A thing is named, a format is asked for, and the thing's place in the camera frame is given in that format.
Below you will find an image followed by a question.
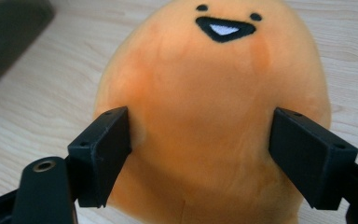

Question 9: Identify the clear plastic storage box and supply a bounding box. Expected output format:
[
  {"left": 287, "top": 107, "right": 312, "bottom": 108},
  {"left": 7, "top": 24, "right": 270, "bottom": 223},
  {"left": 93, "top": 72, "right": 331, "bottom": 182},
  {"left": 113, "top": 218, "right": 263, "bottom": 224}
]
[{"left": 0, "top": 0, "right": 56, "bottom": 98}]

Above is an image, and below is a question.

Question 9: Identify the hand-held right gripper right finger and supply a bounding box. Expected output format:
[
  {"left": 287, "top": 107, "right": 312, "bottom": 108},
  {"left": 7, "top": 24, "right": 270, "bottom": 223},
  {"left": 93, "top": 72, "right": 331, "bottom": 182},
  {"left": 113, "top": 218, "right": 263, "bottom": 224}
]
[{"left": 268, "top": 106, "right": 358, "bottom": 211}]

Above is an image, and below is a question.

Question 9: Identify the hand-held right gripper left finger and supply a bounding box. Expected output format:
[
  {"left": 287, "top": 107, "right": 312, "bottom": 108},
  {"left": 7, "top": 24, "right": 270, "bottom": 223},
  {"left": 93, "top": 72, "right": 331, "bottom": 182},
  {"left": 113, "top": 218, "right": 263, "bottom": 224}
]
[{"left": 67, "top": 105, "right": 133, "bottom": 209}]

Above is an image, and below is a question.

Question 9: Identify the orange plush toy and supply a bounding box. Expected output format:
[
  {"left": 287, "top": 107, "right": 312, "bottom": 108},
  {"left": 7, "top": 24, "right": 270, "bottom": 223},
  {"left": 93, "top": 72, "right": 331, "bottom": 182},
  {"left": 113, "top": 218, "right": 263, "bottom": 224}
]
[{"left": 92, "top": 0, "right": 332, "bottom": 224}]

